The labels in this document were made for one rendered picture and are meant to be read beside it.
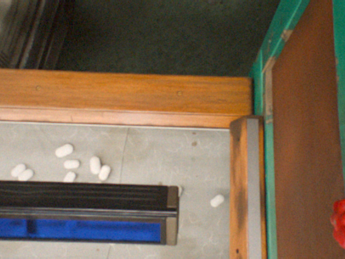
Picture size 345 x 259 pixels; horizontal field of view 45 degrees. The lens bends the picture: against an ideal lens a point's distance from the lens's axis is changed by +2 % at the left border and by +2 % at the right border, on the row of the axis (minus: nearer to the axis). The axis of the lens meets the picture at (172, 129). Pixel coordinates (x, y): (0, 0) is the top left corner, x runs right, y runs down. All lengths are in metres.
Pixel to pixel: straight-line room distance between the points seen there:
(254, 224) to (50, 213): 0.39
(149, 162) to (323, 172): 0.46
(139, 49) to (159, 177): 1.00
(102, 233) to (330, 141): 0.30
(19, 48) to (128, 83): 0.64
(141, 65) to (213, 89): 0.89
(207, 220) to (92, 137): 0.31
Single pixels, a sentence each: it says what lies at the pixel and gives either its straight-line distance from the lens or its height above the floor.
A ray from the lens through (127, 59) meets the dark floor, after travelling 1.80.
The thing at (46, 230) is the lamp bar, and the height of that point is 1.08.
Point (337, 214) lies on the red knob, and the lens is 0.41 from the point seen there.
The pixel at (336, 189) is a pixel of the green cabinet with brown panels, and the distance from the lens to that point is 0.50.
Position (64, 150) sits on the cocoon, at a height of 0.76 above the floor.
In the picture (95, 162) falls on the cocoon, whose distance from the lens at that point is 0.89.
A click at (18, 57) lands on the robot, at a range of 1.48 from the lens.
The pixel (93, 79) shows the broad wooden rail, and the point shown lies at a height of 0.76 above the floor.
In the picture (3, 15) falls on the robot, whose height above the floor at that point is 0.47.
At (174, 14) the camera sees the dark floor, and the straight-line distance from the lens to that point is 1.89.
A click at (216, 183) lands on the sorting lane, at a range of 0.89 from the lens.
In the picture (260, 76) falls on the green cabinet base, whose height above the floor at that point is 0.83.
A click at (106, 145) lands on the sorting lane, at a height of 0.74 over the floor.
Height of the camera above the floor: 1.62
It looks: 75 degrees down
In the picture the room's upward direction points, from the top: 2 degrees counter-clockwise
